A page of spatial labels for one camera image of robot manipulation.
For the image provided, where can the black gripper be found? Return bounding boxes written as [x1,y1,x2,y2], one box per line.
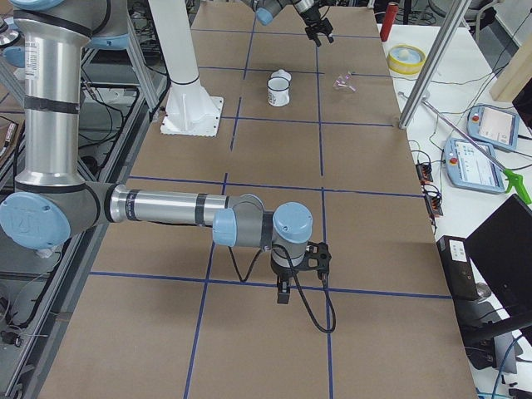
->
[272,260,298,304]
[302,8,334,47]

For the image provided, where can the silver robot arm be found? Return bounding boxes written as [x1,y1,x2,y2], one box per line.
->
[1,1,313,303]

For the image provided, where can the white enamel cup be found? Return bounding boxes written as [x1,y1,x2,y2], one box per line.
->
[267,76,290,107]

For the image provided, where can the long blue tape strip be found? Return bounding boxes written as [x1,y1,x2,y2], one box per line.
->
[315,48,336,398]

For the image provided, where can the blue tape strip lengthwise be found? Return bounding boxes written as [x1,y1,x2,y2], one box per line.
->
[182,16,258,399]

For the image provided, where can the red cylinder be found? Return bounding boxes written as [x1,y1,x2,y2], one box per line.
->
[380,2,399,42]

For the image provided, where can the yellow tape roll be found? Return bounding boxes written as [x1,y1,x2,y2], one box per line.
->
[387,44,426,76]

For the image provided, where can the orange black connector upper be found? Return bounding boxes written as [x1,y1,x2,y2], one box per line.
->
[416,162,433,185]

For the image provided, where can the orange black connector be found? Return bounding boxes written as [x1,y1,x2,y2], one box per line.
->
[425,192,443,218]
[416,162,433,185]

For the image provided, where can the orange black connector lower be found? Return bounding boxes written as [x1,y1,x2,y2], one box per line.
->
[425,192,443,218]

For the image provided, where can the black computer box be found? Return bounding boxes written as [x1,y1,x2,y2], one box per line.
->
[436,235,478,301]

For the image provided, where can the blue tape strip crosswise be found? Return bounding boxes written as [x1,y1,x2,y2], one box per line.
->
[129,175,423,198]

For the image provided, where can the wooden board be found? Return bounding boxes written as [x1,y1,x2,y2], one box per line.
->
[490,36,532,102]

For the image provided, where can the crossing blue tape strip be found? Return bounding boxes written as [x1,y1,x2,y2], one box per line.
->
[89,271,452,300]

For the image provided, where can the near teach pendant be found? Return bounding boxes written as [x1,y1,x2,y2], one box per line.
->
[444,137,505,194]

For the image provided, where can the teach pendant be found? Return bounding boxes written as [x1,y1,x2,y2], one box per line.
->
[466,104,519,151]
[444,137,505,194]

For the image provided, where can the far teach pendant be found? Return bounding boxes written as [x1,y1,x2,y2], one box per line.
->
[466,104,519,151]

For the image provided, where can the black monitor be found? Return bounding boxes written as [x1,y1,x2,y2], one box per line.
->
[465,195,531,315]

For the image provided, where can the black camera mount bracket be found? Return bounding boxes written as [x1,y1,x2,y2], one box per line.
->
[296,241,332,282]

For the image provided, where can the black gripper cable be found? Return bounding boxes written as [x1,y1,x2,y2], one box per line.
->
[229,244,337,333]

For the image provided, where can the aluminium frame post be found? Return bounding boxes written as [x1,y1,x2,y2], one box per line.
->
[398,0,470,130]

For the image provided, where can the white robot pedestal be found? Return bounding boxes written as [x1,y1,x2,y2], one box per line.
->
[149,0,224,137]

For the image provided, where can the green handled grabber tool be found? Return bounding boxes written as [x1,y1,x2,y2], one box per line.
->
[421,96,531,205]

